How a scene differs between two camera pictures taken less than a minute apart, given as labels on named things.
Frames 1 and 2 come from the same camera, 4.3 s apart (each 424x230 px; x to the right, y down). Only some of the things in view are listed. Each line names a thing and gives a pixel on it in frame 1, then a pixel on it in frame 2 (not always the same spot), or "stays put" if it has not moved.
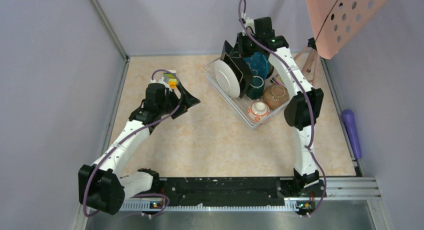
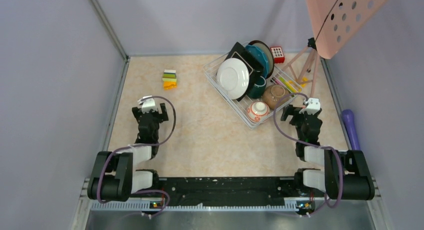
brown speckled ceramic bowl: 276,96 stays put
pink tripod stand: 311,46 stays put
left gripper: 186,101 to 161,117
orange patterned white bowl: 258,112 stays put
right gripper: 238,51 to 292,110
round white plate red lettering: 227,79 stays put
